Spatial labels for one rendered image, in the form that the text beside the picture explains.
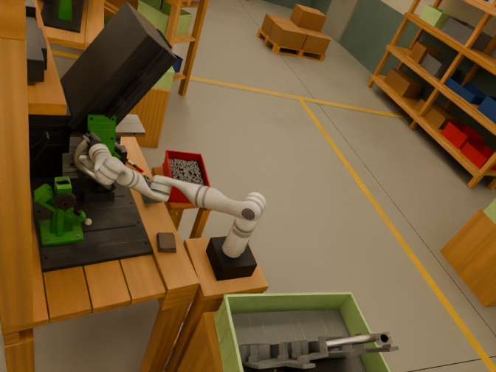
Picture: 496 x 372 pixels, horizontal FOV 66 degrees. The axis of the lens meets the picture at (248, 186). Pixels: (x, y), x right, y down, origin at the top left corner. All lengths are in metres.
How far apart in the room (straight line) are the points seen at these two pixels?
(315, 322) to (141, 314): 1.19
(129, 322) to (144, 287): 0.95
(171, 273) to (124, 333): 0.94
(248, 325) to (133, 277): 0.50
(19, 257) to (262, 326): 0.95
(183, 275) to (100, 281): 0.32
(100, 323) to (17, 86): 1.84
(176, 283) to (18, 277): 0.59
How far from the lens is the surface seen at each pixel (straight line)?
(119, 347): 2.47
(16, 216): 1.13
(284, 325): 1.73
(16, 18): 0.84
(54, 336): 2.50
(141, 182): 1.55
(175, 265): 1.68
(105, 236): 1.73
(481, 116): 6.24
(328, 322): 1.85
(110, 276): 1.63
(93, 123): 1.76
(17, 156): 1.00
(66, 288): 1.60
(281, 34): 7.53
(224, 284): 1.74
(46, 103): 1.27
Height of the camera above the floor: 2.19
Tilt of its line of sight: 36 degrees down
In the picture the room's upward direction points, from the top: 23 degrees clockwise
